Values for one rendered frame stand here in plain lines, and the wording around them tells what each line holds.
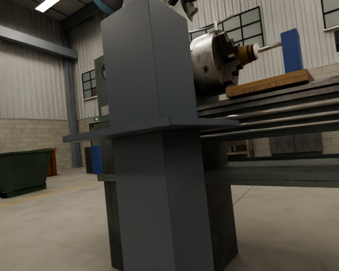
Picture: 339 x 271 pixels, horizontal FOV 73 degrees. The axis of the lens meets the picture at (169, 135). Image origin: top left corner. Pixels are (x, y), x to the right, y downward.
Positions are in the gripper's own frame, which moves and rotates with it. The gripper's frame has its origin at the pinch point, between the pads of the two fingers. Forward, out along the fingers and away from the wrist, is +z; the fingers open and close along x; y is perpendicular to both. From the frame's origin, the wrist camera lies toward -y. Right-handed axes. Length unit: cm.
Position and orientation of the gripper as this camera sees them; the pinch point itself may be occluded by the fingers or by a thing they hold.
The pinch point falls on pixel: (190, 19)
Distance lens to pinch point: 143.8
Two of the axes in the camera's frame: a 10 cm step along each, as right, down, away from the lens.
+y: 7.8, -1.0, -6.1
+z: 2.8, 9.4, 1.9
